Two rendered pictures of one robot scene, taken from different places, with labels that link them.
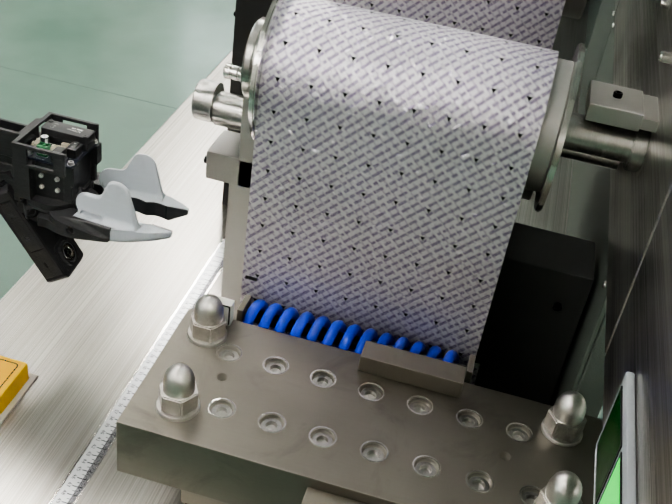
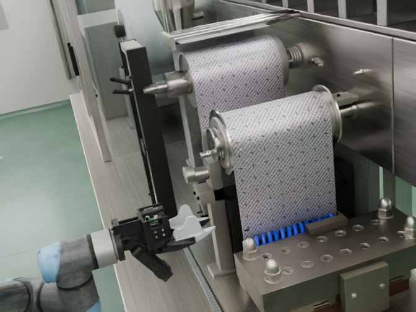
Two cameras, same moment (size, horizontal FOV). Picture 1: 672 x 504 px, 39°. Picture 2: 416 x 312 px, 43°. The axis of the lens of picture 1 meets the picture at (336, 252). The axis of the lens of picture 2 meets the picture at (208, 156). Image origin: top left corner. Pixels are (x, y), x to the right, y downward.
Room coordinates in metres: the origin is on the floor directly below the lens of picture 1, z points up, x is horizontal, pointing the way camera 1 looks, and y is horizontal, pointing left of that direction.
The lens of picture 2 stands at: (-0.20, 0.54, 1.68)
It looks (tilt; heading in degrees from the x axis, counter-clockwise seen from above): 23 degrees down; 337
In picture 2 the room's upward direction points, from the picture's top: 9 degrees counter-clockwise
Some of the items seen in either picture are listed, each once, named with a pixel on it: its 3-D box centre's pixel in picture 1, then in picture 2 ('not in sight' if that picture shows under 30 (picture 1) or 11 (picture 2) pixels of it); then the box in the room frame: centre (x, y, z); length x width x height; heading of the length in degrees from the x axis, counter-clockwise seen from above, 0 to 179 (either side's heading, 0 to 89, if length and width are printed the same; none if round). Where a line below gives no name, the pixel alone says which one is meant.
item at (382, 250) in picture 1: (369, 255); (288, 194); (0.71, -0.03, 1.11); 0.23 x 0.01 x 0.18; 81
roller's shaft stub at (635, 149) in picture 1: (603, 138); (339, 112); (0.74, -0.21, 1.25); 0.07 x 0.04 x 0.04; 81
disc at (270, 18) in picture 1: (277, 63); (221, 142); (0.78, 0.08, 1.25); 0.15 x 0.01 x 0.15; 171
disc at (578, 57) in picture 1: (558, 128); (324, 116); (0.74, -0.17, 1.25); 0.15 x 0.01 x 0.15; 171
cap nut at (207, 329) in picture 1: (208, 315); (250, 247); (0.66, 0.11, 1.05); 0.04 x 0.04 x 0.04
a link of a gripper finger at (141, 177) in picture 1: (145, 182); (187, 216); (0.77, 0.19, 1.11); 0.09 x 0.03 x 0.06; 90
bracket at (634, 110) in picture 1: (622, 104); (341, 98); (0.74, -0.22, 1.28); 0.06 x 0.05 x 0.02; 81
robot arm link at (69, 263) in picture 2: not in sight; (68, 259); (0.78, 0.46, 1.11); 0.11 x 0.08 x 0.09; 81
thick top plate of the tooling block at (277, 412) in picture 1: (368, 444); (334, 257); (0.58, -0.05, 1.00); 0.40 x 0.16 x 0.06; 81
